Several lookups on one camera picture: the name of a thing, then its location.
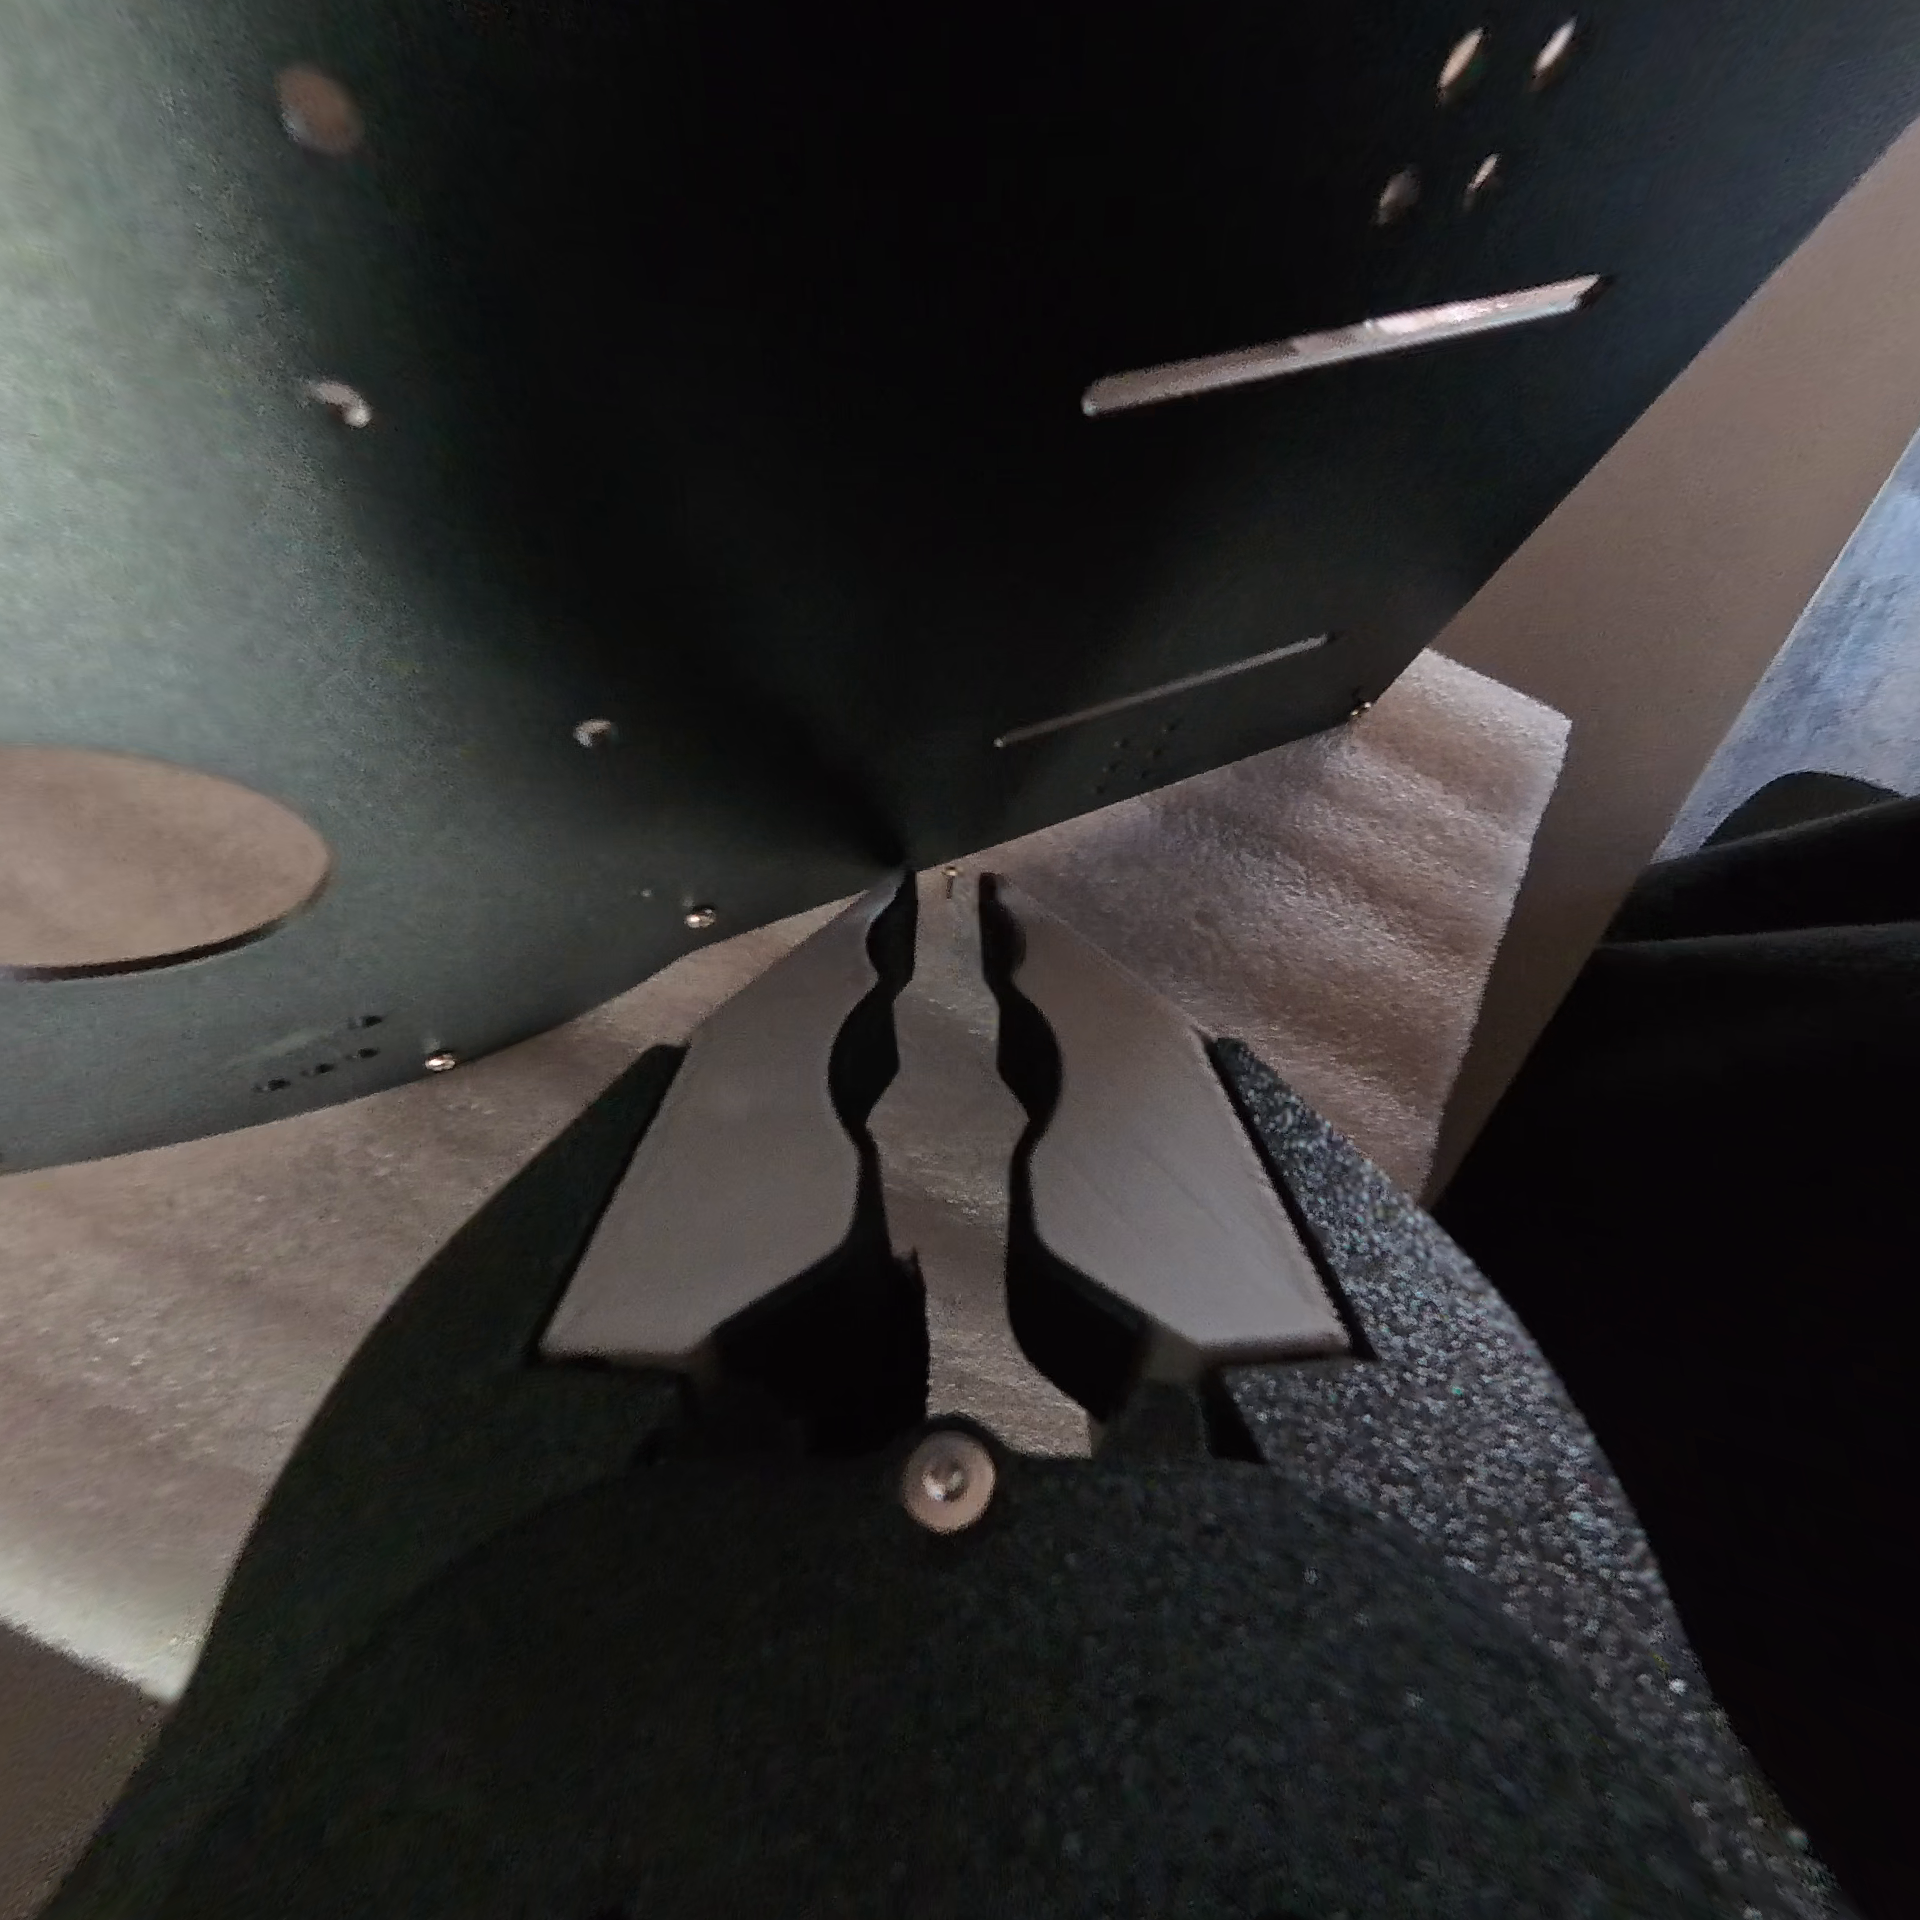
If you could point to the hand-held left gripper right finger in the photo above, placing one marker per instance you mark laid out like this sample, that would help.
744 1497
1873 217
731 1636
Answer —
1185 1184

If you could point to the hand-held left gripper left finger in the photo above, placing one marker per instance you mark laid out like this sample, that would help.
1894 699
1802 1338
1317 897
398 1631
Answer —
721 1184

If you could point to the black metal base plate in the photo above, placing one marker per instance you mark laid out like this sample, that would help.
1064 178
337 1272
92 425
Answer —
750 451

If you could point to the white foam sheet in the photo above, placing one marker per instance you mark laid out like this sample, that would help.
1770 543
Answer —
1320 931

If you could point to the person's black top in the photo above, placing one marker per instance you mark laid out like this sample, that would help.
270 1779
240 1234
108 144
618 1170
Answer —
1723 1350

